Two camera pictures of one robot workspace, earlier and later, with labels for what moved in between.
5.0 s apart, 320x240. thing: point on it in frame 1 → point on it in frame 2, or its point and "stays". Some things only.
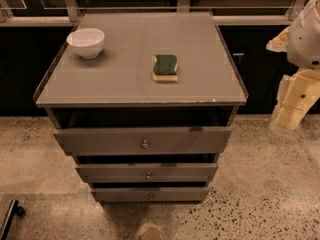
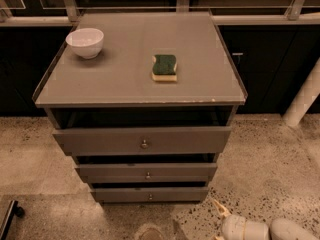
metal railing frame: x=231 y=4 stays
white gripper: x=304 y=40 → x=234 y=227
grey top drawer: x=142 y=140 stays
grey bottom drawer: x=150 y=195 stays
